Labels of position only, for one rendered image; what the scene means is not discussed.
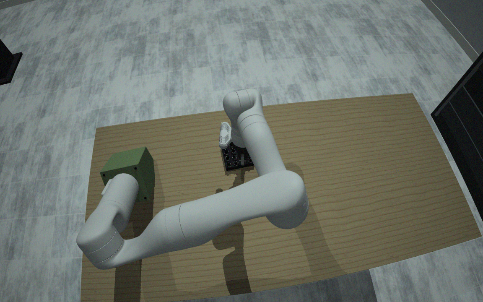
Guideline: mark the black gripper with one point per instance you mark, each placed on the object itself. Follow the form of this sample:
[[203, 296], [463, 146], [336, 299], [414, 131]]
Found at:
[[242, 154]]

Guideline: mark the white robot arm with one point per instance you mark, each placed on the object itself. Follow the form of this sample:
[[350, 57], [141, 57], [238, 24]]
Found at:
[[278, 194]]

